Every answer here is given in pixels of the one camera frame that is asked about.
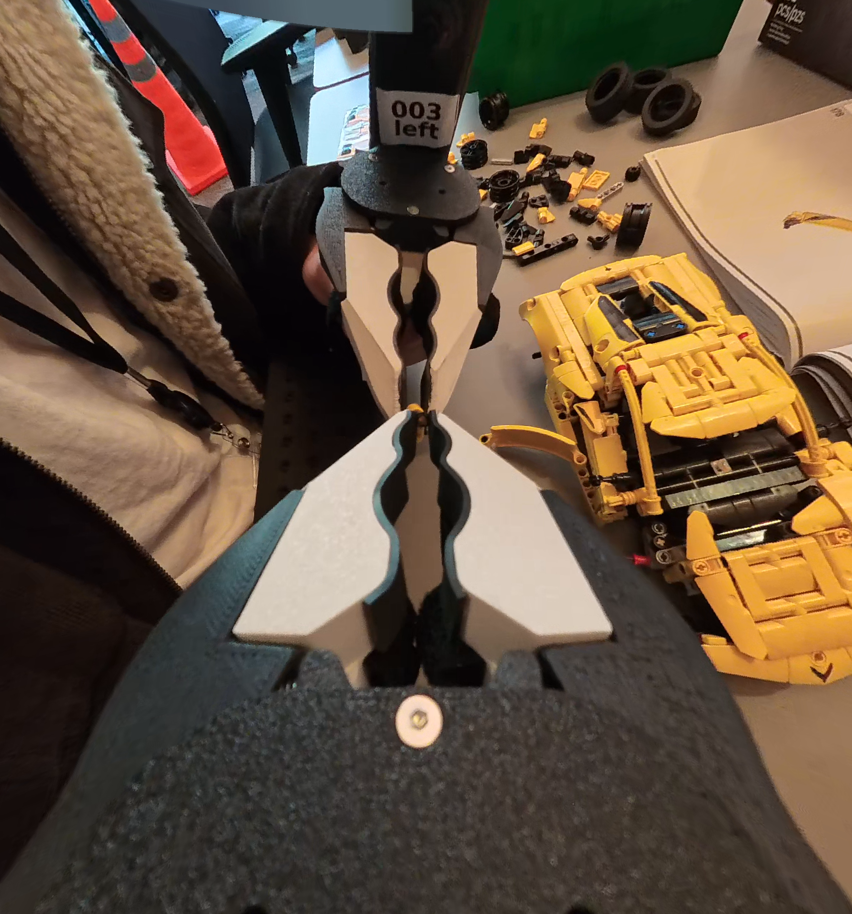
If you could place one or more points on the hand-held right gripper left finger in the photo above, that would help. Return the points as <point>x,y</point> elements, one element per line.
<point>319,571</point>

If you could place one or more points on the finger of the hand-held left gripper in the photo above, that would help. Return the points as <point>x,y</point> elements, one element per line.
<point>462,285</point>
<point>365,285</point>

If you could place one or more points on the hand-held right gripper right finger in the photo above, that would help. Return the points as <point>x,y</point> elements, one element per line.
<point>533,571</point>

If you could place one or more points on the yellow curved panel piece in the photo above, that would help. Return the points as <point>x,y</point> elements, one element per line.
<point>540,439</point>

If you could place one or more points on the instruction booklet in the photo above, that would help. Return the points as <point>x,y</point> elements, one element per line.
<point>740,235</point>

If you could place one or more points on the grey desk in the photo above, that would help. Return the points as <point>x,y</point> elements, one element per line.
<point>811,750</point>

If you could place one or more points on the person's left hand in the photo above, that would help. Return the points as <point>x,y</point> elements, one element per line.
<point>317,275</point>

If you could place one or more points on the pile of black yellow bricks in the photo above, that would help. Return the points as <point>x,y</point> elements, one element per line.
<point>547,185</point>

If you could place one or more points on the orange traffic cone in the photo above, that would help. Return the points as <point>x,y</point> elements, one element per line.
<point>183,136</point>

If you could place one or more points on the yellow toy brick car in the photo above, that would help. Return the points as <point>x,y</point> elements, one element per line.
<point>683,357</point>

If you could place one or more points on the green plastic bin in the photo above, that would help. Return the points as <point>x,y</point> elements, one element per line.
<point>597,36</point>

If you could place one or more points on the dark fleece-lined jacket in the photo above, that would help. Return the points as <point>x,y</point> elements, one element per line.
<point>76,143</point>

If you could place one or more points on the toy car set box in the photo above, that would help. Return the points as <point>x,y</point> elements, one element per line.
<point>826,36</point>

